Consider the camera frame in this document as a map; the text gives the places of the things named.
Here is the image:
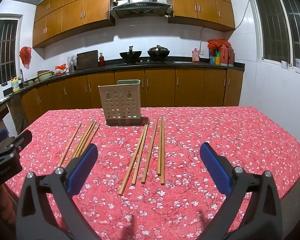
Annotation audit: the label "gas stove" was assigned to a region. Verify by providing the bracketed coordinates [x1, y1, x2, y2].
[117, 59, 174, 67]

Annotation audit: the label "beige perforated utensil holder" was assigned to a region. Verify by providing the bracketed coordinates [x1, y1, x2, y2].
[98, 79, 142, 126]

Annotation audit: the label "metal faucet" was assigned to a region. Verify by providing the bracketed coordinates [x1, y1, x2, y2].
[20, 69, 28, 88]

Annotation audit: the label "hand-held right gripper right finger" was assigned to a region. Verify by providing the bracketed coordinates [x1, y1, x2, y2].
[197, 142, 283, 240]

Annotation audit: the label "black wok with lid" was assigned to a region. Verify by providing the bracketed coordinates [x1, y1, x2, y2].
[147, 45, 170, 58]

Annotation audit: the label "wooden upper cabinets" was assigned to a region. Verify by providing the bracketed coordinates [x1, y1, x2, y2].
[32, 0, 235, 48]

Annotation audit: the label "wooden lower cabinets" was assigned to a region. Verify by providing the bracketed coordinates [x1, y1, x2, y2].
[9, 67, 244, 125]

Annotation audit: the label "wall cable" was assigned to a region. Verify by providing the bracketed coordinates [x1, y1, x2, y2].
[199, 0, 253, 55]

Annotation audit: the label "wooden cabinets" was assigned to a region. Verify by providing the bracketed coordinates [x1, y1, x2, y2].
[9, 67, 244, 125]
[32, 0, 235, 48]

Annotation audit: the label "orange pole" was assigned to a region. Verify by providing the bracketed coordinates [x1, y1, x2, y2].
[76, 121, 97, 159]

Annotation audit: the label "black wok with handle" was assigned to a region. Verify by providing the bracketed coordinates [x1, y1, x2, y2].
[119, 45, 142, 64]

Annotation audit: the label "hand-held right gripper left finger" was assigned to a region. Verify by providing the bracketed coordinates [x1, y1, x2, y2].
[16, 143, 100, 240]

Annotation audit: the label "red floral tablecloth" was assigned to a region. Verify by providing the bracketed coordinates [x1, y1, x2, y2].
[5, 106, 300, 240]

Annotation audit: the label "dark wooden cutting board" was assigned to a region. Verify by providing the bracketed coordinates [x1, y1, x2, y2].
[76, 50, 99, 70]

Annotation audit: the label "yellow detergent bottle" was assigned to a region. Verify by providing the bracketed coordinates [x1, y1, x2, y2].
[11, 77, 20, 94]

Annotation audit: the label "small barred window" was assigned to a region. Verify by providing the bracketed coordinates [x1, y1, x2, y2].
[0, 17, 23, 90]

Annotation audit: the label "wooden chopstick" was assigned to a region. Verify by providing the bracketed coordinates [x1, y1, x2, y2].
[161, 117, 165, 185]
[57, 122, 82, 168]
[70, 120, 94, 161]
[82, 123, 101, 153]
[118, 122, 149, 196]
[132, 120, 150, 186]
[141, 119, 159, 183]
[157, 118, 162, 176]

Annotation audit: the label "clear plastic bag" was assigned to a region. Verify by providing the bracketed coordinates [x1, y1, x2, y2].
[67, 54, 78, 72]

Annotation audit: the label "black kitchen countertop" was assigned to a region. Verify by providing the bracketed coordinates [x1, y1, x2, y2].
[0, 56, 245, 115]

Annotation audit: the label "green basin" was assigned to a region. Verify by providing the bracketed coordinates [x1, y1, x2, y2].
[37, 70, 53, 81]

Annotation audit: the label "large barred window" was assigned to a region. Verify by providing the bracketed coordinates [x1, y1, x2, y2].
[247, 0, 300, 72]

